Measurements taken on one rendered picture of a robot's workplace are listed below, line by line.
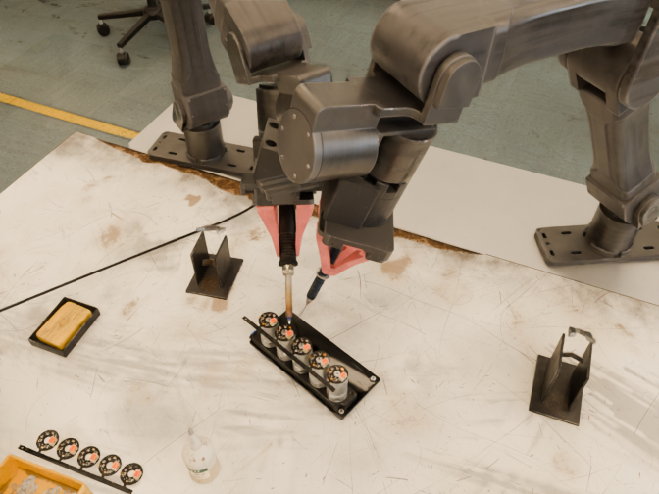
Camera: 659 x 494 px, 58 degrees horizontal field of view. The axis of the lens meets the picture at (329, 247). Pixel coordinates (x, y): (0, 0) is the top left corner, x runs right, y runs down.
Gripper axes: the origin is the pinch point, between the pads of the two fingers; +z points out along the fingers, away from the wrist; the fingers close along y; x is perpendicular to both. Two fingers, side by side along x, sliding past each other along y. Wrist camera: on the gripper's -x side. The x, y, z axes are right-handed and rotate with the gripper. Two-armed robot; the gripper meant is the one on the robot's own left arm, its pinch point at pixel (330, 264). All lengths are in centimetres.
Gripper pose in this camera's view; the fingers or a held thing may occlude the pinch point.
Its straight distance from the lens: 62.4
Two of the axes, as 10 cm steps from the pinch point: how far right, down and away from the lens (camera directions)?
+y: -0.6, 7.3, -6.8
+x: 9.5, 2.5, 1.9
